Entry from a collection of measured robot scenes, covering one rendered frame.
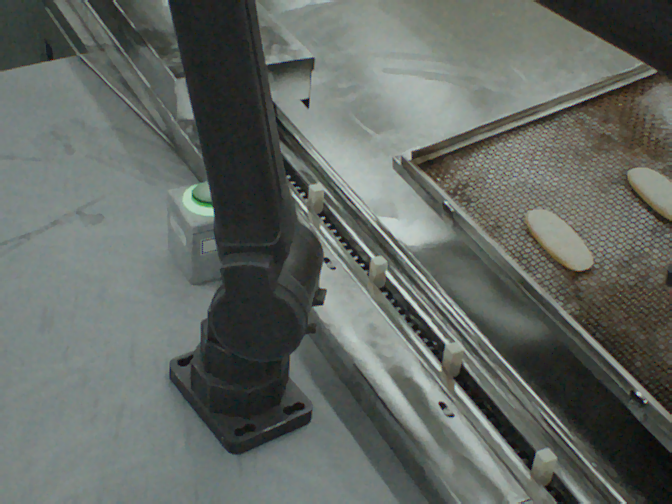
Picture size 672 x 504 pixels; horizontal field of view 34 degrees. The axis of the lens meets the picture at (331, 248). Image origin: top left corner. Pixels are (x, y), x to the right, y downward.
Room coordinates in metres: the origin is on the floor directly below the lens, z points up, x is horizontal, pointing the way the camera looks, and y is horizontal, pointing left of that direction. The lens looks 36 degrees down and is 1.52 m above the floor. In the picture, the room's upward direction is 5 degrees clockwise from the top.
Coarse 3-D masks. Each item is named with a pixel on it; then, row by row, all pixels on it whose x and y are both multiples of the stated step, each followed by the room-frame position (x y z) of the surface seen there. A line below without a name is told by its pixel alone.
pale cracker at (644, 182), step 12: (636, 168) 0.99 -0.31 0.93; (648, 168) 0.99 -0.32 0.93; (636, 180) 0.97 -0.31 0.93; (648, 180) 0.96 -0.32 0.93; (660, 180) 0.96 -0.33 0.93; (636, 192) 0.96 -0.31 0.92; (648, 192) 0.95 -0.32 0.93; (660, 192) 0.94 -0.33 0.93; (648, 204) 0.94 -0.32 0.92; (660, 204) 0.93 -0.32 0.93
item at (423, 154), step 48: (576, 96) 1.13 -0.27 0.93; (432, 144) 1.04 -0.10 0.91; (528, 144) 1.05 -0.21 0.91; (576, 144) 1.05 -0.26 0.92; (432, 192) 0.97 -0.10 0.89; (528, 192) 0.97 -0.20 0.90; (624, 192) 0.96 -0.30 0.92; (480, 240) 0.89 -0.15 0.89; (528, 240) 0.89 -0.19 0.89; (624, 240) 0.88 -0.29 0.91; (528, 288) 0.81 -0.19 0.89; (624, 288) 0.82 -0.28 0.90; (576, 336) 0.75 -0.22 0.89; (624, 336) 0.76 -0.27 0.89; (624, 384) 0.69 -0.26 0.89
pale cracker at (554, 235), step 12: (528, 216) 0.92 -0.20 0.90; (540, 216) 0.91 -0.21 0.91; (552, 216) 0.91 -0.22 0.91; (528, 228) 0.90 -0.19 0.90; (540, 228) 0.89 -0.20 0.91; (552, 228) 0.89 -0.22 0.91; (564, 228) 0.89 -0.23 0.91; (540, 240) 0.88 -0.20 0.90; (552, 240) 0.88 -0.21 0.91; (564, 240) 0.87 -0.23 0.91; (576, 240) 0.87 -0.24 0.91; (552, 252) 0.86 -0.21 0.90; (564, 252) 0.86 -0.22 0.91; (576, 252) 0.86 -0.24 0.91; (588, 252) 0.86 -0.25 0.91; (564, 264) 0.85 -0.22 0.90; (576, 264) 0.84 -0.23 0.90; (588, 264) 0.84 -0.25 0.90
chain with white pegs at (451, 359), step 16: (288, 176) 1.05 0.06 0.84; (304, 192) 1.02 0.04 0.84; (320, 192) 0.98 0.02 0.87; (320, 208) 0.98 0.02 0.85; (368, 272) 0.88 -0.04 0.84; (384, 272) 0.86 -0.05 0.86; (384, 288) 0.86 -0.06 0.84; (400, 304) 0.84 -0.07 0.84; (432, 352) 0.77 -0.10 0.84; (448, 352) 0.74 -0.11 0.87; (448, 368) 0.74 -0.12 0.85; (464, 384) 0.73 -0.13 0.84; (480, 400) 0.71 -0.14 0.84; (544, 448) 0.63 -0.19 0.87; (528, 464) 0.64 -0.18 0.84; (544, 464) 0.62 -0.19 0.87; (544, 480) 0.62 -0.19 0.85; (560, 496) 0.61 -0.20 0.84
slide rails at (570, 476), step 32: (288, 160) 1.07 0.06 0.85; (320, 224) 0.95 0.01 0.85; (352, 224) 0.95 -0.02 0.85; (352, 256) 0.90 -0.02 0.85; (384, 256) 0.90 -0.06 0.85; (416, 288) 0.85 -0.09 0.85; (416, 352) 0.76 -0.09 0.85; (448, 384) 0.72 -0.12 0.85; (480, 384) 0.72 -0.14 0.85; (480, 416) 0.68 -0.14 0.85; (512, 416) 0.69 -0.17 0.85; (512, 448) 0.65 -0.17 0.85; (576, 480) 0.62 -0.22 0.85
